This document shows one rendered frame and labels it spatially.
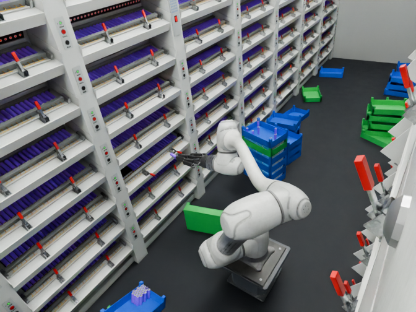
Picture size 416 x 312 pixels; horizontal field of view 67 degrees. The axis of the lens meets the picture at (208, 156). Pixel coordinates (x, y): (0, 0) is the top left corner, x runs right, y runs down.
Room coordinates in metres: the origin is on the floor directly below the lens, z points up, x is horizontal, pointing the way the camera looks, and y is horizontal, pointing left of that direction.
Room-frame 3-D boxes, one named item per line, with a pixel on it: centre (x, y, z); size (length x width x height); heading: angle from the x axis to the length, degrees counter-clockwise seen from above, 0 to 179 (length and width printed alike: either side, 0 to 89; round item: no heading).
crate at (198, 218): (1.56, 0.06, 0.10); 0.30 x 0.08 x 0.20; 67
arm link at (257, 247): (1.13, -0.19, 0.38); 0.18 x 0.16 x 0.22; 110
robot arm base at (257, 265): (1.15, -0.21, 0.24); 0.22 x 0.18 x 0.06; 138
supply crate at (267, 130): (2.07, -0.46, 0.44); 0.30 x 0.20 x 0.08; 36
